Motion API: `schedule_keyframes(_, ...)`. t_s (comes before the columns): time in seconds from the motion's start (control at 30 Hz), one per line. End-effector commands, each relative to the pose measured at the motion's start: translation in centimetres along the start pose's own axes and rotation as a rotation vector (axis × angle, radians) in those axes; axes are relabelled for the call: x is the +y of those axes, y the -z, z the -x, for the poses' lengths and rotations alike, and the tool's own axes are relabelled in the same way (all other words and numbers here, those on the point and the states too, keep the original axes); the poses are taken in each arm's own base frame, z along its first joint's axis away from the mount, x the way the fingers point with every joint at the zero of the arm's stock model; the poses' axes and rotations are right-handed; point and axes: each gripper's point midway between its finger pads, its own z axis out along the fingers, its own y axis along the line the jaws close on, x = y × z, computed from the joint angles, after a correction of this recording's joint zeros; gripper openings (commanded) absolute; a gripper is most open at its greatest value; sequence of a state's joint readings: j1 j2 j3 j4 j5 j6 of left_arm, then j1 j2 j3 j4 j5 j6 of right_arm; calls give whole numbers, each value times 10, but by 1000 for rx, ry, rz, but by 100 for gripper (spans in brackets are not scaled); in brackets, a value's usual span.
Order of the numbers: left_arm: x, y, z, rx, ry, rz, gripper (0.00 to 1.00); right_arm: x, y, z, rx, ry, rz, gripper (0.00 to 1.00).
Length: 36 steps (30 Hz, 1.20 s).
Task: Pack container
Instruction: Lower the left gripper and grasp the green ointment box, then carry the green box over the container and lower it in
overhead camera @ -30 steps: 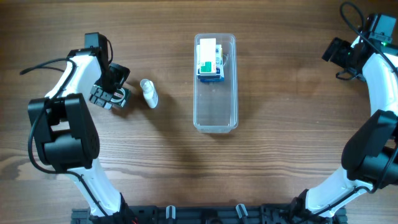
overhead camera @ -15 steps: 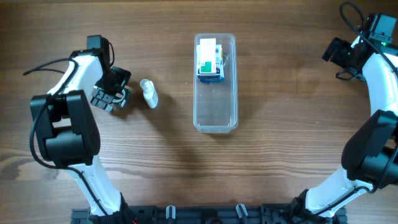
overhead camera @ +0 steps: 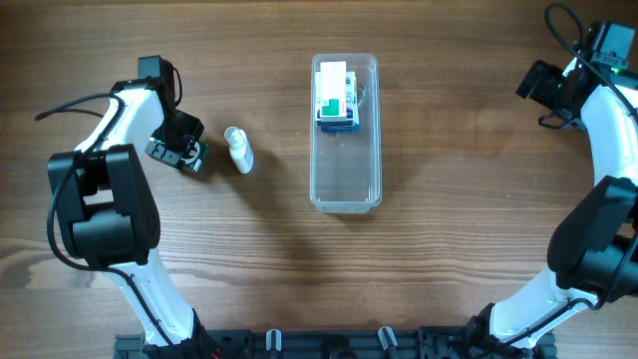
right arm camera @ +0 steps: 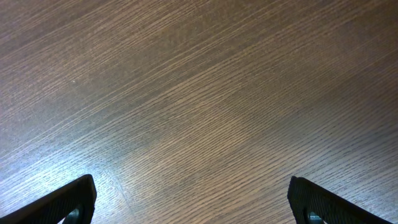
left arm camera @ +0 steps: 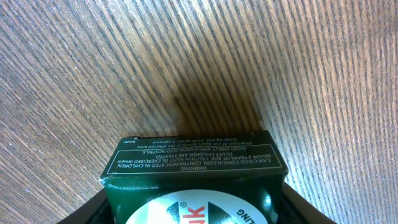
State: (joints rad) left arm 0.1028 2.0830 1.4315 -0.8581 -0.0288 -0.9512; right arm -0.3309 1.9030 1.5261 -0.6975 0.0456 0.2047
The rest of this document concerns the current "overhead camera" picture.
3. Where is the white blue Hansaplast box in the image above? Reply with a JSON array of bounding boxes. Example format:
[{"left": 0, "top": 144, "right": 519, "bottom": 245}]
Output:
[{"left": 314, "top": 71, "right": 360, "bottom": 130}]

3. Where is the clear plastic container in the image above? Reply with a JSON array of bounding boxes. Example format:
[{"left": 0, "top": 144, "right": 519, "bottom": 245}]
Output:
[{"left": 309, "top": 53, "right": 382, "bottom": 214}]

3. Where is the white spray bottle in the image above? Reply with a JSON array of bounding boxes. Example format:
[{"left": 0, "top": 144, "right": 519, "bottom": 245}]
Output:
[{"left": 224, "top": 127, "right": 254, "bottom": 175}]

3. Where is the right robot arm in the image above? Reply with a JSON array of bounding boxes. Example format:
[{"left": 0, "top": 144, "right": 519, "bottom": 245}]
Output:
[{"left": 445, "top": 22, "right": 637, "bottom": 358}]

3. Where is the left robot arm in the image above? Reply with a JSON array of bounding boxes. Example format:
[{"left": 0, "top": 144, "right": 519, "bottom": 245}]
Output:
[{"left": 46, "top": 56, "right": 221, "bottom": 358}]

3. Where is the white green medicine box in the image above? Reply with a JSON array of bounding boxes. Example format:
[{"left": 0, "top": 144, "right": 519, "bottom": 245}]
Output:
[{"left": 319, "top": 61, "right": 347, "bottom": 122}]

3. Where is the green Zam-Buk tin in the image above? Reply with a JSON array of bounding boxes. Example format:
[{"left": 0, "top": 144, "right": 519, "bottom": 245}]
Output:
[{"left": 181, "top": 142, "right": 208, "bottom": 174}]

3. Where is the blue yellow VapoDrops box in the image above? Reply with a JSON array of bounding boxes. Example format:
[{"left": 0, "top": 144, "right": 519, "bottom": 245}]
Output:
[{"left": 320, "top": 124, "right": 360, "bottom": 133}]

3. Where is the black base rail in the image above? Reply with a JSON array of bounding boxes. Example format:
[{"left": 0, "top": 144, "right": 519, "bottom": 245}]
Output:
[{"left": 113, "top": 326, "right": 555, "bottom": 359}]

